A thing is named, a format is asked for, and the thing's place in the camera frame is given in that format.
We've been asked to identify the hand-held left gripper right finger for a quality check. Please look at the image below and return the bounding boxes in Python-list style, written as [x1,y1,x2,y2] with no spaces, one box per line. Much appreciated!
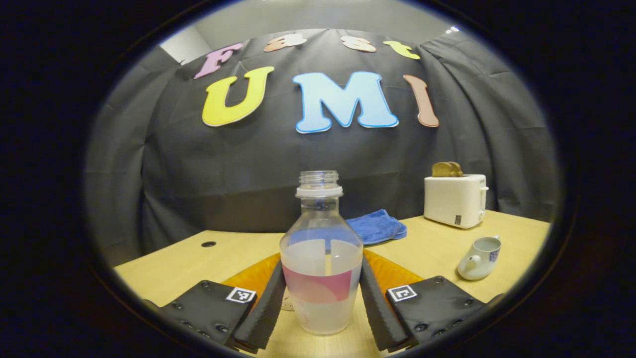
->
[360,248,505,353]

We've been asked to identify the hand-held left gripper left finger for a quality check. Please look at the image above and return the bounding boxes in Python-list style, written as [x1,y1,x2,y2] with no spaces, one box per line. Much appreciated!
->
[143,253,288,355]

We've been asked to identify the clear plastic water bottle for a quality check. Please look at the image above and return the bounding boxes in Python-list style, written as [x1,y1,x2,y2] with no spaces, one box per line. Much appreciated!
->
[279,170,365,336]

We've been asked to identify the white blue teacup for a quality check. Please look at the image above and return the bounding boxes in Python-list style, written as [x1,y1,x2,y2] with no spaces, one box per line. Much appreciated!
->
[457,235,502,281]

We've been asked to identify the blue folded towel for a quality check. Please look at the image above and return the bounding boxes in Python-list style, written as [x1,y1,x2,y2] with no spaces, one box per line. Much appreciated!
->
[346,208,408,246]

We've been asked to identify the white toaster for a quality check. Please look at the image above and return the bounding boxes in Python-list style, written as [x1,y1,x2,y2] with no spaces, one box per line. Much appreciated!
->
[423,174,489,230]

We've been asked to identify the black backdrop cloth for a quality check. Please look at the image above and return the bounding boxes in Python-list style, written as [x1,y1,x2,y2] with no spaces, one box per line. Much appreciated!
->
[83,28,560,268]

